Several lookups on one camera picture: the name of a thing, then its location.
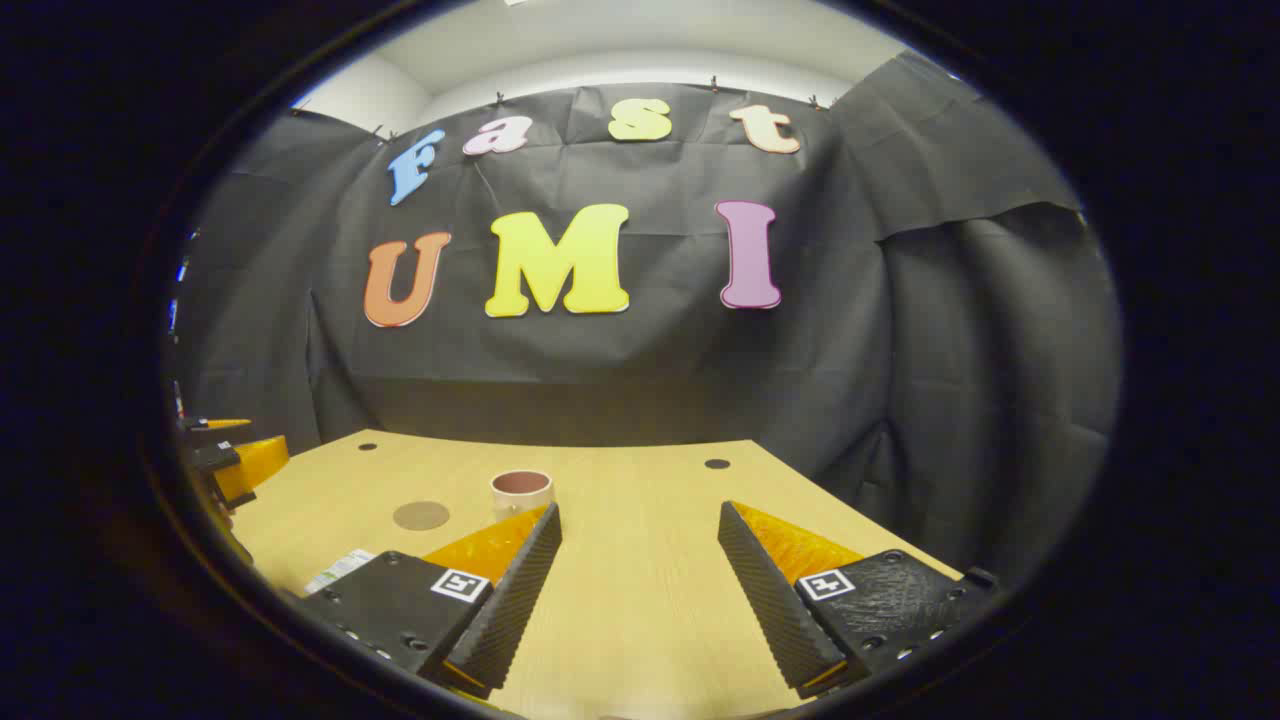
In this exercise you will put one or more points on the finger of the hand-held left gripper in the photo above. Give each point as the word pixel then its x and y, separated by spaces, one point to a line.
pixel 215 424
pixel 255 462

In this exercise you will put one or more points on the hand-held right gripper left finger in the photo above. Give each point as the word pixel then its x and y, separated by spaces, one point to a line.
pixel 510 610

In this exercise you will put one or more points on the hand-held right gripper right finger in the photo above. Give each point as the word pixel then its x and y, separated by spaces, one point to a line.
pixel 775 610

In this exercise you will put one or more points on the round brown coaster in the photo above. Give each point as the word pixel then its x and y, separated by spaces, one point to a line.
pixel 421 515

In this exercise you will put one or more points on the white toothpaste tube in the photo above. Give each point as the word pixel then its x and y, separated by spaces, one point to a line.
pixel 340 572

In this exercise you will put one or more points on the wooden desktop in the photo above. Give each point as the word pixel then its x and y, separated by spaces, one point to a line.
pixel 640 600

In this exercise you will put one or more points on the black backdrop cloth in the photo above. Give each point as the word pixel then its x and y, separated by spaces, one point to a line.
pixel 650 370

